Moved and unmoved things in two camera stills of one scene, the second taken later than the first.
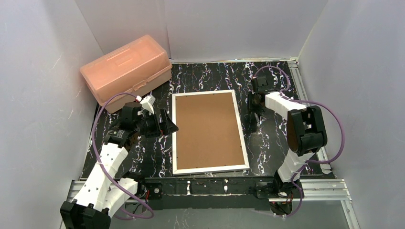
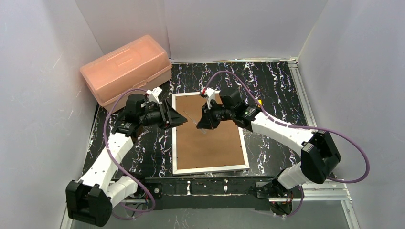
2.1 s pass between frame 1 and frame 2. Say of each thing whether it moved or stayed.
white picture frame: stayed
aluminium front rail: stayed
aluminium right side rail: stayed
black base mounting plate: stayed
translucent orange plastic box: stayed
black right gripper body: moved
